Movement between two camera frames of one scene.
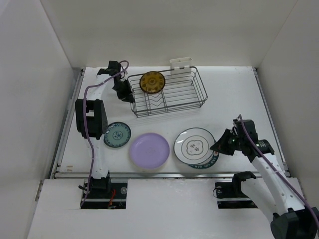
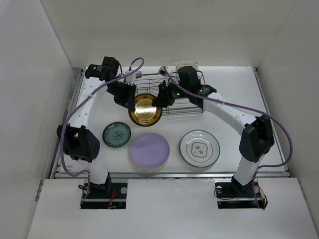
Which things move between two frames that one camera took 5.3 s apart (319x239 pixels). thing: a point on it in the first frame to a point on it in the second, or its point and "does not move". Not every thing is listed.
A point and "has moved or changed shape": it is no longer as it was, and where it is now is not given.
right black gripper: x=221 y=145 to x=163 y=92
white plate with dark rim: x=192 y=145 has moved or changed shape
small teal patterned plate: x=118 y=134 does not move
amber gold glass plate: x=152 y=82 to x=145 y=115
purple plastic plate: x=149 y=150 does not move
